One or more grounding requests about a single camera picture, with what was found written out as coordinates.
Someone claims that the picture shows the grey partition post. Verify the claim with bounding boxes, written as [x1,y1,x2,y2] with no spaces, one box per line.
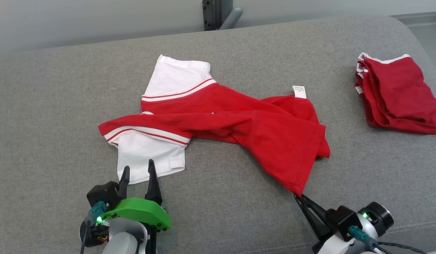
[202,0,244,32]

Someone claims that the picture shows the red shorts with white stripes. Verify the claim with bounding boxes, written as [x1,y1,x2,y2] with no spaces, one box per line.
[355,52,436,135]

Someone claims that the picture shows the red shirt with white sleeves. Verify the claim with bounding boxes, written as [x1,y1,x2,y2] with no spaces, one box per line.
[98,54,331,197]

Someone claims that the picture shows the grey fabric sofa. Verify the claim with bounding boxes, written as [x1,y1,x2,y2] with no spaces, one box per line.
[0,15,436,254]

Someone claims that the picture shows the teal right camera connector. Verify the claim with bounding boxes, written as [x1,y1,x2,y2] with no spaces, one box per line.
[348,225,376,248]

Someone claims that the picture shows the black camera cable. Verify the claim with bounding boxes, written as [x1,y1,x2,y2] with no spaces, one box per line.
[371,241,429,254]
[79,220,92,254]

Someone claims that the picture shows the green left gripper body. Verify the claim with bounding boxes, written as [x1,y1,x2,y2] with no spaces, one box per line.
[99,197,172,232]

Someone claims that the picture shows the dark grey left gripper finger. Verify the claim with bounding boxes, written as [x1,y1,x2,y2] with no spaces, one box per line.
[117,165,131,200]
[144,159,163,206]

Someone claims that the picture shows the teal left camera connector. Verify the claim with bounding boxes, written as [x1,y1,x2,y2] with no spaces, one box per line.
[84,201,109,225]

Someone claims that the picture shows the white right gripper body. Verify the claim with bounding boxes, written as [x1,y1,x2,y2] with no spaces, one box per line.
[311,232,346,254]

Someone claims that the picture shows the black left camera cable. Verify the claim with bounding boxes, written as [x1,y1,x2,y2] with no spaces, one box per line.
[79,220,92,254]

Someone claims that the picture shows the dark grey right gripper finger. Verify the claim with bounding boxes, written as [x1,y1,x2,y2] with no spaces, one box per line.
[296,193,328,220]
[293,195,332,243]

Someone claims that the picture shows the black right camera cable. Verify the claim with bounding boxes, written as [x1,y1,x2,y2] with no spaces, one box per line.
[371,241,429,254]

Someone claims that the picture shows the teal camera connector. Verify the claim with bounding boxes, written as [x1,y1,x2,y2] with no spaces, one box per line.
[348,225,376,248]
[84,201,109,225]

